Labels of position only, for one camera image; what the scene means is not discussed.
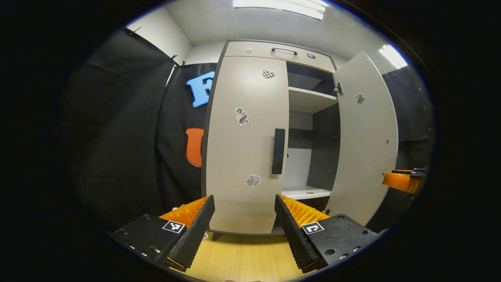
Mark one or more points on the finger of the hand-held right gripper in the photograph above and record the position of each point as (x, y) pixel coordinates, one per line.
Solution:
(419, 172)
(403, 182)

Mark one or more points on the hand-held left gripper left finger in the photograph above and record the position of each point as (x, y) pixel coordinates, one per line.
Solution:
(195, 235)

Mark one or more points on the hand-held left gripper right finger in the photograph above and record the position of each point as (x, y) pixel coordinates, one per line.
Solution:
(293, 239)

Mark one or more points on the grey cabinet door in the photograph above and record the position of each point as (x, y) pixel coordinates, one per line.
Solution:
(242, 156)
(364, 149)

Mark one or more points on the grey double-door shoe cabinet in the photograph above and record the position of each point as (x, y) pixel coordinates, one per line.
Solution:
(325, 156)

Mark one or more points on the metal door hinge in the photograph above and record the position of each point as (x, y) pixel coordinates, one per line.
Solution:
(338, 88)
(326, 212)

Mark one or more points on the white cabinet shelf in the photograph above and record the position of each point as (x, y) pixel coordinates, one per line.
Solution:
(309, 100)
(305, 192)

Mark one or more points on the grey cabinet top drawer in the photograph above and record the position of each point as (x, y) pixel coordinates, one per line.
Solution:
(258, 50)

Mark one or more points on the small ceiling light panel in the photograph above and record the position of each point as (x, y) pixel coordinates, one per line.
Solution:
(392, 56)

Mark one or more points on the black backdrop cloth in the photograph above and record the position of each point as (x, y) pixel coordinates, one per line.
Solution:
(117, 137)

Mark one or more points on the long ceiling light panel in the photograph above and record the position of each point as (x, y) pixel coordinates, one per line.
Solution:
(282, 6)

